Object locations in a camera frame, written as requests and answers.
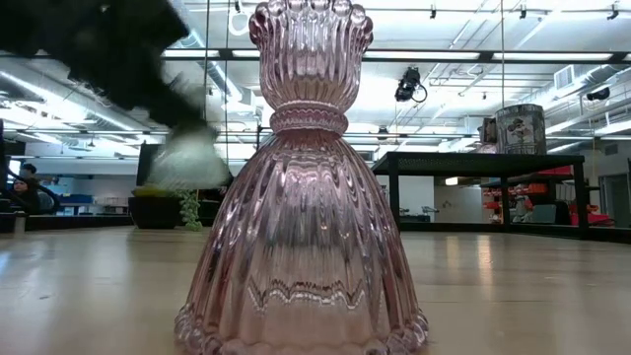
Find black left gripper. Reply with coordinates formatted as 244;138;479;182
0;0;213;130

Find pink glass candlestick holder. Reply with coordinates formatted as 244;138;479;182
173;0;430;355

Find black planter with succulents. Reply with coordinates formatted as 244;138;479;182
127;185;204;233

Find black perforated metal shelf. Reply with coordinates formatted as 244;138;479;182
370;151;589;241

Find black table edge rail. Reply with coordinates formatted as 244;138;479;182
0;212;631;244

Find black overhead camera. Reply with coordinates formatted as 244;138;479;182
393;66;428;104

